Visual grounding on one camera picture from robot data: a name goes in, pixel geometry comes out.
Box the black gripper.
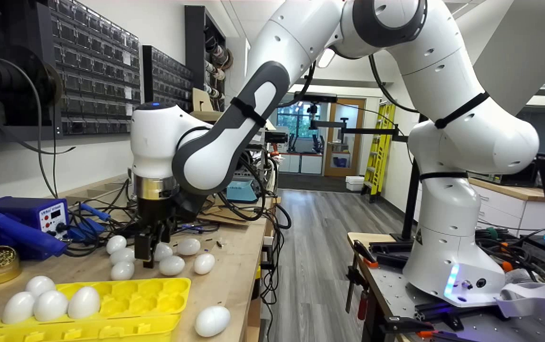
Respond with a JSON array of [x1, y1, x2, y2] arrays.
[[134, 199, 181, 271]]

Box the white egg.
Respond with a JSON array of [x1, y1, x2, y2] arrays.
[[109, 246, 137, 267], [33, 290, 71, 324], [158, 256, 189, 278], [3, 292, 37, 326], [175, 237, 204, 257], [67, 286, 103, 322], [25, 275, 58, 299], [105, 235, 130, 257], [109, 261, 137, 284], [192, 252, 217, 276], [154, 242, 175, 263], [194, 305, 232, 339]]

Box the yellow plastic egg tray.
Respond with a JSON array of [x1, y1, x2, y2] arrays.
[[0, 276, 194, 342]]

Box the teal box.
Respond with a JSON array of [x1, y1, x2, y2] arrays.
[[227, 180, 261, 208]]

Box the brown cardboard sheet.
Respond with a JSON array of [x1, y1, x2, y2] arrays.
[[194, 202, 257, 233]]

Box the wooden workbench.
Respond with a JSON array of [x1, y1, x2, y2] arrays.
[[0, 178, 287, 342]]

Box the blue soldering station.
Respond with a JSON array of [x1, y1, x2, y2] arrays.
[[0, 195, 73, 244]]

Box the brass tip cleaner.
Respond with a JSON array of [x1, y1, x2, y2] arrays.
[[0, 244, 25, 288]]

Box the dark small parts cabinet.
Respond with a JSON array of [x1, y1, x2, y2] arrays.
[[141, 45, 200, 115], [35, 0, 143, 140]]

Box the black shelf unit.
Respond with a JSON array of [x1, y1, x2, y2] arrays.
[[183, 5, 236, 115]]

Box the white bin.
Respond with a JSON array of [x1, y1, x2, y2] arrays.
[[344, 176, 367, 195]]

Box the black filament spool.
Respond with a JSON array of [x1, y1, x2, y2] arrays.
[[0, 47, 59, 130]]

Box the wooden framed door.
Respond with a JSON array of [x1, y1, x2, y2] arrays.
[[323, 98, 369, 181]]

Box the yellow ladder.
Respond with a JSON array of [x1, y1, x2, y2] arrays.
[[361, 100, 401, 200]]

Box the metal robot mounting table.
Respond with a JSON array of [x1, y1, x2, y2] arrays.
[[346, 231, 545, 342]]

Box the white side counter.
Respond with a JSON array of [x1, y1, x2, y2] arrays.
[[468, 178, 545, 235]]

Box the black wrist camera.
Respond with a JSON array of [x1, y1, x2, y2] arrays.
[[173, 189, 209, 223]]

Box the black bench cables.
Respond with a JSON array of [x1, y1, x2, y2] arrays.
[[65, 189, 135, 257]]

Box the orange handled clamp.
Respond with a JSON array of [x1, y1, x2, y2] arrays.
[[346, 238, 377, 322]]

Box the black camera boom stand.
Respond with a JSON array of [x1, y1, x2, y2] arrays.
[[293, 90, 428, 246]]

